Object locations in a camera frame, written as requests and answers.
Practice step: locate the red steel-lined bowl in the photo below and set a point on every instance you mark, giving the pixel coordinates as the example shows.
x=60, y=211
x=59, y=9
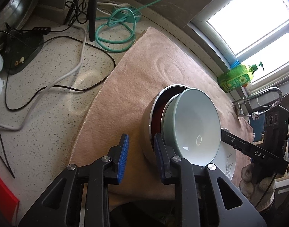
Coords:
x=159, y=103

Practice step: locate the green dish soap bottle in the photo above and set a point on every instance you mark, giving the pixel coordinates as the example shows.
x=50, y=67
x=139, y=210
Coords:
x=237, y=77

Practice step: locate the teal cable reel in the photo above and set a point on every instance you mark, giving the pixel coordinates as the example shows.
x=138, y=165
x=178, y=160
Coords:
x=128, y=15

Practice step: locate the window frame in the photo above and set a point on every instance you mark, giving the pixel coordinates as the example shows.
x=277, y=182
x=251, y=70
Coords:
x=250, y=32

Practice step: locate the black tripod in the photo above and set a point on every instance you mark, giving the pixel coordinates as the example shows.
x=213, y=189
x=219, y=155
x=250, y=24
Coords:
x=82, y=11

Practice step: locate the blue utensil holder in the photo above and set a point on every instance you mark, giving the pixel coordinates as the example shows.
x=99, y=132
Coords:
x=258, y=127

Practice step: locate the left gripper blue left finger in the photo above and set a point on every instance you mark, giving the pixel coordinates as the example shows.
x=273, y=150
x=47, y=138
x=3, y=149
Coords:
x=122, y=157

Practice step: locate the red object at edge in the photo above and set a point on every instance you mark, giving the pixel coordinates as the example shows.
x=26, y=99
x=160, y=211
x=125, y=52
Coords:
x=9, y=204

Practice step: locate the large stainless steel bowl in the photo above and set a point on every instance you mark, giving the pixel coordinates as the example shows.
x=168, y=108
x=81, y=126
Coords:
x=147, y=146

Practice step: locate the pink towel mat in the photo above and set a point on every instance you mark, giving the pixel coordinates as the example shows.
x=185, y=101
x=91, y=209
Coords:
x=151, y=64

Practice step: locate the small white ceramic bowl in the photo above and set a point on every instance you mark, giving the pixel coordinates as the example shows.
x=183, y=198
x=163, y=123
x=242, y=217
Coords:
x=191, y=126

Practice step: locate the black dish on counter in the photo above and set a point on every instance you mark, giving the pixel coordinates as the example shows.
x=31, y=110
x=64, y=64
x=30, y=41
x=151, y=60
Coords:
x=22, y=48

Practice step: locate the gloved right hand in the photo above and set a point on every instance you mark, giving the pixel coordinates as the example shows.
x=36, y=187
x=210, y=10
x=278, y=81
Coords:
x=260, y=194

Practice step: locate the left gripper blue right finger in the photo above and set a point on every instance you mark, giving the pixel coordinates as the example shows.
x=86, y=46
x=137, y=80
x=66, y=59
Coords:
x=161, y=157

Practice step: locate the white plate grey leaf pattern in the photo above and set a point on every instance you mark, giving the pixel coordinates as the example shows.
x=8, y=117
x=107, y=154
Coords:
x=225, y=159

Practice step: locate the blue plastic cup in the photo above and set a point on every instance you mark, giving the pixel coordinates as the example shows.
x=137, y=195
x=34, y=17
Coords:
x=235, y=64

